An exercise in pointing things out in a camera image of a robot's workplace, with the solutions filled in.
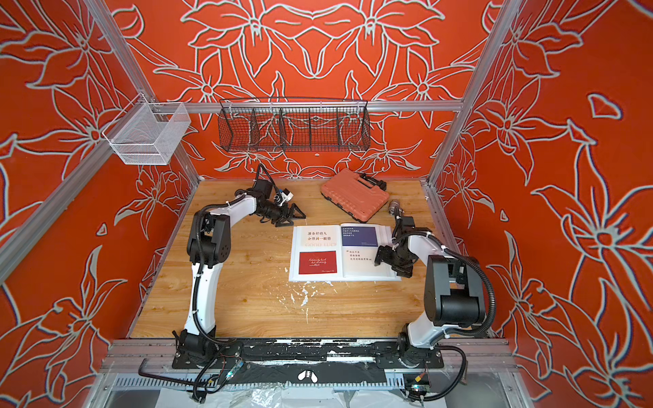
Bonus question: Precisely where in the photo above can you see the clear mesh wall basket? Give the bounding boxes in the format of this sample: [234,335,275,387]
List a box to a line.
[102,101,190,166]

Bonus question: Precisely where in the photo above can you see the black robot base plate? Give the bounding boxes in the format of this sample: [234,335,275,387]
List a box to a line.
[172,338,444,369]

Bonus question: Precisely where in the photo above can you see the dark blue card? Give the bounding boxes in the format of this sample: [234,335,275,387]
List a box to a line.
[340,225,379,248]

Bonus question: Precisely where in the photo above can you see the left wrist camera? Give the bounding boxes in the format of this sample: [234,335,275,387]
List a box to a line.
[259,180,294,206]

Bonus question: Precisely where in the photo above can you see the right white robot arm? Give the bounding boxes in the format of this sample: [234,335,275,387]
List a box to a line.
[374,229,498,360]

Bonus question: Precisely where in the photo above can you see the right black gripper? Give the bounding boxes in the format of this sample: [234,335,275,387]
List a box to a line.
[378,244,418,277]

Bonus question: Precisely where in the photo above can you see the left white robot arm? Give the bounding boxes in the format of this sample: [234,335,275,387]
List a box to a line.
[177,189,306,361]

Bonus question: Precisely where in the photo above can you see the white photo album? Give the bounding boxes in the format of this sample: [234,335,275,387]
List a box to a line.
[289,224,401,282]

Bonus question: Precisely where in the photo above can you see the white card red text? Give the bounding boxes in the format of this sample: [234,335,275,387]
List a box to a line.
[296,225,341,251]

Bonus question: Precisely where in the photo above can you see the red photo card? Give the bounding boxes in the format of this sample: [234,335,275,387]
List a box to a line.
[299,251,338,275]

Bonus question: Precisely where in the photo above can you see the cream card small text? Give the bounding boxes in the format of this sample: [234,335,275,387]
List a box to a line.
[343,248,387,281]

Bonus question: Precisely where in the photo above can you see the black wire wall basket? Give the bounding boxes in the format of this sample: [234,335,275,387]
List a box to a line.
[218,98,372,153]

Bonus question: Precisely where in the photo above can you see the orange plastic tool case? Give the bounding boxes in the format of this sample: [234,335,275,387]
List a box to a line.
[321,168,389,223]

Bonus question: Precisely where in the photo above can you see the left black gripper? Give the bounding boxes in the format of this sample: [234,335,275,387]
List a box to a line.
[257,203,305,226]

